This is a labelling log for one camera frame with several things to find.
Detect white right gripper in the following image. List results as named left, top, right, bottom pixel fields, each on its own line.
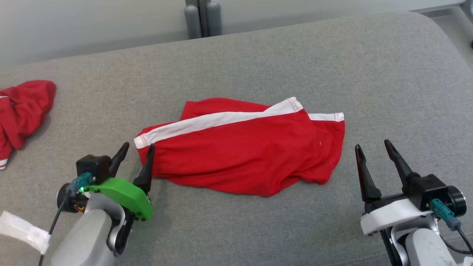
left=355, top=139, right=467, bottom=237

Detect white left cable tag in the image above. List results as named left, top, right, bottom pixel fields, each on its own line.
left=0, top=211, right=51, bottom=255

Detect grey partition post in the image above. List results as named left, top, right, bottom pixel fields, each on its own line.
left=185, top=0, right=210, bottom=37

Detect red garment thin white stripes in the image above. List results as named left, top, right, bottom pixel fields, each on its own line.
left=0, top=80, right=57, bottom=170

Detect grey cylinder post foot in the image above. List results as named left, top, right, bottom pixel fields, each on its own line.
left=206, top=1, right=223, bottom=37
left=184, top=4, right=202, bottom=39

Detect grey fabric sofa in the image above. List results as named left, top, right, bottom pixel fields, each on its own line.
left=0, top=11, right=473, bottom=266

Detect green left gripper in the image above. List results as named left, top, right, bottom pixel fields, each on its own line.
left=57, top=142, right=156, bottom=222

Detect red shorts broad white stripe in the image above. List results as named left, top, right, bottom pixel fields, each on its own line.
left=134, top=97, right=346, bottom=197

